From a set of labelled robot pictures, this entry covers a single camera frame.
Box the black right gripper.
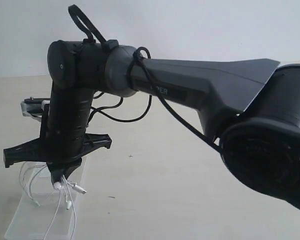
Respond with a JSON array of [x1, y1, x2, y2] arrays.
[[3, 104, 112, 189]]

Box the white wired earphones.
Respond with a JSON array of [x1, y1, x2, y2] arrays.
[[18, 162, 87, 240]]

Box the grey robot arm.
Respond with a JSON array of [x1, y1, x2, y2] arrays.
[[3, 39, 300, 210]]

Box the clear plastic storage box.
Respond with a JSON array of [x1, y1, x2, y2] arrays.
[[4, 158, 87, 240]]

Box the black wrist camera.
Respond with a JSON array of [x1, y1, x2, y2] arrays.
[[20, 96, 51, 122]]

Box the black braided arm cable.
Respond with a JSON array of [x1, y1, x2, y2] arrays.
[[67, 4, 300, 213]]

